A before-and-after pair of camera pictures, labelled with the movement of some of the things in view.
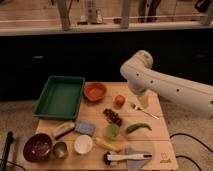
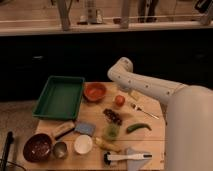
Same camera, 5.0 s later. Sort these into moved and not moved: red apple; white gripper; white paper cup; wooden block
Moved: white gripper
Not moved: white paper cup; wooden block; red apple
